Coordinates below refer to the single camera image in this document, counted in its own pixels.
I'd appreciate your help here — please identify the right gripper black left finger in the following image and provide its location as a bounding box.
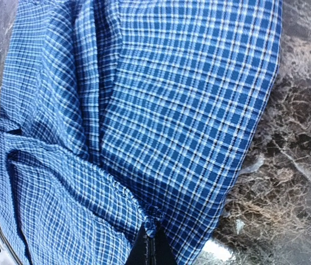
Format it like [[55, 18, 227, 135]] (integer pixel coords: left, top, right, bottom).
[[125, 225, 156, 265]]

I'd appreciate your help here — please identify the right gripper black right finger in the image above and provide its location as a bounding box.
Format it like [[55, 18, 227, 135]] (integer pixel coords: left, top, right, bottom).
[[153, 228, 177, 265]]

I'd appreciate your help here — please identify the blue checked shirt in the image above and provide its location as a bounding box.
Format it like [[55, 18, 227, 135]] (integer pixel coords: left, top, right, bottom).
[[0, 1, 282, 264]]

